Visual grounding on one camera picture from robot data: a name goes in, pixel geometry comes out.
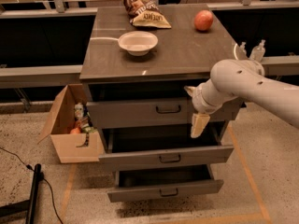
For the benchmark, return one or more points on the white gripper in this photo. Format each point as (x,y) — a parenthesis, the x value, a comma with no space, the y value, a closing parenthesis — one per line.
(198,103)

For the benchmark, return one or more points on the grey top drawer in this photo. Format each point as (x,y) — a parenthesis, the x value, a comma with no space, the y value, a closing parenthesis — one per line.
(141,113)

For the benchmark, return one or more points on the grey drawer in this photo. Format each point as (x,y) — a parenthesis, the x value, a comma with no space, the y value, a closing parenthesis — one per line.
(164,183)
(141,113)
(156,147)

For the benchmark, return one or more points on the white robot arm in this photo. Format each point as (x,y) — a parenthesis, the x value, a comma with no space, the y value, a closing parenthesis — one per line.
(230,79)

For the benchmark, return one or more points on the grey drawer cabinet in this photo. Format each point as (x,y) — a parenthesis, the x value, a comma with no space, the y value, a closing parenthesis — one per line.
(182,57)

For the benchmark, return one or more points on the grey bottom drawer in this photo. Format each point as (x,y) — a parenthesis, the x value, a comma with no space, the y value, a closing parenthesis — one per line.
(164,183)

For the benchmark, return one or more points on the grey middle drawer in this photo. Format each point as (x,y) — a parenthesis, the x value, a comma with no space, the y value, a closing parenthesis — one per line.
(156,147)

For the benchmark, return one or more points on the small clear bottle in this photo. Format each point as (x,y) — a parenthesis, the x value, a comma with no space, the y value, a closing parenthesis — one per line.
(242,48)

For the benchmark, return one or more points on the white bowl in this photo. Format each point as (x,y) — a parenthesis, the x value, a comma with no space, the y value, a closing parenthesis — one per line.
(138,43)

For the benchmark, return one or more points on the red apple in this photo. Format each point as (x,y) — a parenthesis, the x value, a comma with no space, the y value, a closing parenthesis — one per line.
(203,20)

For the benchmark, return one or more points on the brown chip bag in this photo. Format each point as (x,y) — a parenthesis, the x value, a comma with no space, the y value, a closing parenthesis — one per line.
(145,13)

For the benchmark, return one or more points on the green packet in box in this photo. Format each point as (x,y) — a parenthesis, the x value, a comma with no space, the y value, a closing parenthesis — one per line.
(88,129)

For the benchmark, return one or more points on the white packet in box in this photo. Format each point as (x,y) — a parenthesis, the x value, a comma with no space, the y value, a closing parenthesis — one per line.
(79,111)

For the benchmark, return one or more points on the orange fruit in box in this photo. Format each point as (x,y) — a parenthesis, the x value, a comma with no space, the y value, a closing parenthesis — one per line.
(75,131)

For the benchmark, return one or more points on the cardboard box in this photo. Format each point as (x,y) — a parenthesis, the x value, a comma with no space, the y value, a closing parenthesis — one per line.
(70,147)

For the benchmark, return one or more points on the black stand leg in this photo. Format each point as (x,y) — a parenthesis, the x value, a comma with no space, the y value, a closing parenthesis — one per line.
(27,206)

